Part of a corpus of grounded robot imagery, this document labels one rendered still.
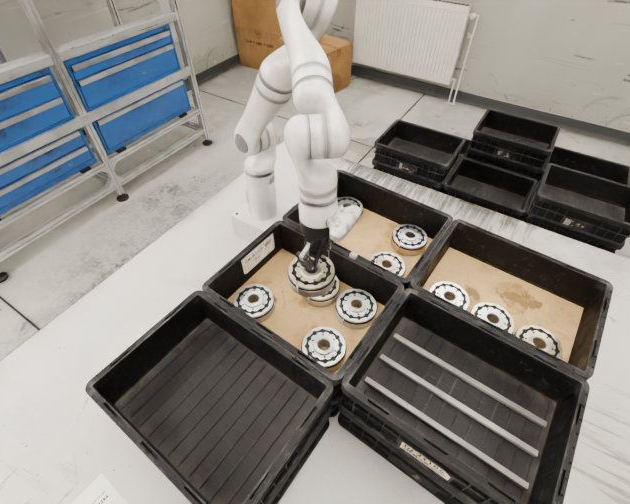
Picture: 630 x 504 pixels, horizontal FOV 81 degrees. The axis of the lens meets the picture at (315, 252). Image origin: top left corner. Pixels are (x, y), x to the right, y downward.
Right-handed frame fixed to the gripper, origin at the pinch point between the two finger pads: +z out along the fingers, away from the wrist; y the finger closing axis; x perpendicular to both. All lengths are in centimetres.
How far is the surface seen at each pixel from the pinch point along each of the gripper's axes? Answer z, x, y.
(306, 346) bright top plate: 15.0, 4.2, 12.5
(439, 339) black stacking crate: 18.6, 29.7, -7.6
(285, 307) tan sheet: 17.8, -7.4, 4.9
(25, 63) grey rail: 6, -189, -38
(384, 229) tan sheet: 18.4, 2.1, -35.3
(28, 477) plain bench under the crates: 30, -36, 65
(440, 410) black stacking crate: 18.3, 35.5, 8.7
